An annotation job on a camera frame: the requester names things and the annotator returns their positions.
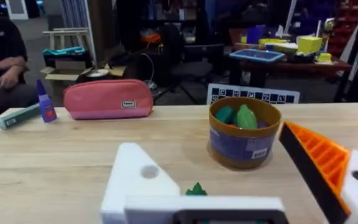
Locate white orange left gripper right finger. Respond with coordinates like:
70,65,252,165
278,121,358,224

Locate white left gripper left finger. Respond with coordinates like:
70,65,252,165
99,142,181,224

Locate green toy vegetable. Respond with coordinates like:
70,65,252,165
185,182,208,197

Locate pink zip bag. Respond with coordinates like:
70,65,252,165
62,78,154,121

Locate brown tub with toys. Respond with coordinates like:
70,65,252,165
208,96,282,170

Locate dark wooden table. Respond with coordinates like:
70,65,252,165
228,55,352,88

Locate black and white marker board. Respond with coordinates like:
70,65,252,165
206,83,301,105

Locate purple glue bottle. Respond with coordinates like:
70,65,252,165
36,78,58,123

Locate yellow box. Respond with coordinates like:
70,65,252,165
296,36,323,54

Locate open cardboard box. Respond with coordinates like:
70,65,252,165
40,63,127,82

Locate black office chair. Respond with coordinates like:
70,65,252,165
152,24,217,105

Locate grey-green long box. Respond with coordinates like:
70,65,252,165
0,103,42,131

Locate blue plastic tray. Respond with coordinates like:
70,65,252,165
228,49,285,64

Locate person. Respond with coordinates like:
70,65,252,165
0,0,40,125

